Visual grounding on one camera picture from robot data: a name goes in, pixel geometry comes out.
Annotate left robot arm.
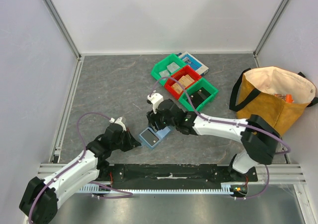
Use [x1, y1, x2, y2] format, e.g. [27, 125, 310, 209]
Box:
[19, 123, 141, 224]

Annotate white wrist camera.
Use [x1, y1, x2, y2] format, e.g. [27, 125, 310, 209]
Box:
[147, 91, 163, 114]
[109, 116, 127, 131]

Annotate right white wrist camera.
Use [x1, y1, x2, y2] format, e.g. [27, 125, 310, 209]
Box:
[147, 91, 163, 114]

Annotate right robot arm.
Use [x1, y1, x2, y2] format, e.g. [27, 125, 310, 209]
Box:
[147, 97, 279, 181]

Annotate orange item in bag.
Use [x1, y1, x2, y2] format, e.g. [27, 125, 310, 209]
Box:
[285, 94, 294, 103]

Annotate purple cable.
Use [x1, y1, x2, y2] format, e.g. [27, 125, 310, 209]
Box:
[27, 112, 134, 224]
[152, 76, 291, 201]

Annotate red bin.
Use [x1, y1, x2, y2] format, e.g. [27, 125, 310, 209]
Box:
[164, 65, 202, 100]

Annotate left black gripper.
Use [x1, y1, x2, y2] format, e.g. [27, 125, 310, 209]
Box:
[111, 128, 140, 152]

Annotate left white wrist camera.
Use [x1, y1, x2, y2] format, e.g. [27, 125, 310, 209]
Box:
[109, 116, 127, 131]

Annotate green bin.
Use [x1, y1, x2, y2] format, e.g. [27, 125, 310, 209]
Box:
[186, 78, 219, 111]
[151, 54, 186, 80]

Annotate white VIP credit card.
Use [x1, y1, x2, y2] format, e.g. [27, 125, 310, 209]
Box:
[159, 70, 170, 77]

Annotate blue card holder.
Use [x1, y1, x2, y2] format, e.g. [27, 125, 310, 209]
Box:
[139, 127, 171, 149]

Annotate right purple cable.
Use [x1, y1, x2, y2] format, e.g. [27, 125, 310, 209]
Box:
[152, 76, 291, 201]

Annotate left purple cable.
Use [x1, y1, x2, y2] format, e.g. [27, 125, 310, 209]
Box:
[27, 112, 134, 224]

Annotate white cable duct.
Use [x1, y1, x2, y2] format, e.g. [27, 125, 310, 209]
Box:
[77, 184, 233, 195]

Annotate green bin near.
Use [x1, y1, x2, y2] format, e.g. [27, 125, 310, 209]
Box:
[186, 78, 219, 111]

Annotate blue white box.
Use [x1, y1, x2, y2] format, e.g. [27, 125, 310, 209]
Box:
[177, 52, 209, 76]

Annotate grey card in bin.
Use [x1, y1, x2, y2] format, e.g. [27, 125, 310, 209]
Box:
[167, 62, 180, 74]

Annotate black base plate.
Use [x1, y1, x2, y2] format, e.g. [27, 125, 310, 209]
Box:
[97, 164, 258, 190]

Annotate green bin far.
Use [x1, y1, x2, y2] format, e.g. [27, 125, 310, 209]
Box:
[151, 54, 186, 80]

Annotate brown cards in bin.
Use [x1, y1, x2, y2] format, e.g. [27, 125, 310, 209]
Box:
[171, 75, 194, 94]

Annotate black items in bin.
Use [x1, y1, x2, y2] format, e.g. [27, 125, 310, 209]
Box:
[190, 87, 211, 110]

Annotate yellow tote bag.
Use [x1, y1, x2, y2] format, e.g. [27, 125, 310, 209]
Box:
[229, 67, 318, 136]

